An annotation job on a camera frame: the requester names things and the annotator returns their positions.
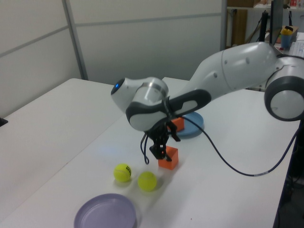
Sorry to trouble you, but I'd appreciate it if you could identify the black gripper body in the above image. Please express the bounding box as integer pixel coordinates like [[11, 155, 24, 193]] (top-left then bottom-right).
[[151, 119, 170, 145]]

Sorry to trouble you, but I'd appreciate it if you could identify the orange cube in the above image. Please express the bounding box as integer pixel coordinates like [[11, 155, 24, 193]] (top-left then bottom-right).
[[158, 146, 179, 171], [171, 116, 185, 133]]

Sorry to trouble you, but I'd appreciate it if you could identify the yellow tennis ball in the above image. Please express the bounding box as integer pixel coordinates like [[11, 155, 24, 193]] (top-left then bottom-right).
[[113, 162, 132, 183], [137, 171, 158, 192]]

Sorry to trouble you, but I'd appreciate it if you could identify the blue plate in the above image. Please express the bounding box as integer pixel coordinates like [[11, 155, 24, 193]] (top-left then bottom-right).
[[176, 111, 205, 138]]

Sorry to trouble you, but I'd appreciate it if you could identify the purple plate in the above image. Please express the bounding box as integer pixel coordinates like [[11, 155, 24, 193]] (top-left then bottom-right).
[[73, 193, 138, 228]]

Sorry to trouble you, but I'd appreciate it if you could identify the black monitor stand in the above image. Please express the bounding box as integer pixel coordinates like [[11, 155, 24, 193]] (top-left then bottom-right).
[[260, 10, 270, 43]]

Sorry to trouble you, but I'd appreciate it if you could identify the blue cup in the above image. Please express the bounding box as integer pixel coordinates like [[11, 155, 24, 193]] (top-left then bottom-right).
[[280, 34, 292, 49]]

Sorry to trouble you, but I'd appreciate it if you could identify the white keyboard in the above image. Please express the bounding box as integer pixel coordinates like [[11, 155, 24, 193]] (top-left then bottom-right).
[[290, 40, 304, 57]]

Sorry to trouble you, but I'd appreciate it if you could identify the yellow toy with black top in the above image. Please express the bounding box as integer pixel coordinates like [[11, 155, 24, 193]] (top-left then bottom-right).
[[281, 25, 295, 36]]

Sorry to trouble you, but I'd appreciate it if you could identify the black monitor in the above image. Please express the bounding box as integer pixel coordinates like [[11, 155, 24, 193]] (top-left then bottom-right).
[[270, 0, 284, 46]]

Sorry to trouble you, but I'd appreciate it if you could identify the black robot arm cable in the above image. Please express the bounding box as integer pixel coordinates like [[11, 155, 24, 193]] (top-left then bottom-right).
[[139, 114, 300, 177]]

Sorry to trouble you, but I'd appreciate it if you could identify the grey partition post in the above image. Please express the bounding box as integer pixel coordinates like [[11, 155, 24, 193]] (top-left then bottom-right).
[[220, 0, 232, 49], [62, 0, 89, 81]]

